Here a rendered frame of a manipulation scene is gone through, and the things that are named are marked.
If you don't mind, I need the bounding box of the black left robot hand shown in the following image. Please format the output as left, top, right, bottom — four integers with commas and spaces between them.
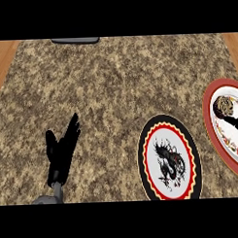
44, 112, 85, 187

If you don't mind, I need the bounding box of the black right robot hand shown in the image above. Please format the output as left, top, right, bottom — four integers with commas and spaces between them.
221, 115, 238, 134

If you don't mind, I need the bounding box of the brown cupcake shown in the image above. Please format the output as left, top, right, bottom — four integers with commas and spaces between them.
212, 94, 236, 119

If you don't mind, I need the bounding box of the red rimmed white plate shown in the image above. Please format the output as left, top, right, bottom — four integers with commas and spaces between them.
200, 76, 238, 182

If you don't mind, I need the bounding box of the black rimmed dragon plate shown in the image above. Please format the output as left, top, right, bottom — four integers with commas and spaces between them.
135, 113, 203, 202

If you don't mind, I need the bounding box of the dark grey flat appliance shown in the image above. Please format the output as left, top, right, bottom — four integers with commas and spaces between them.
51, 37, 101, 47

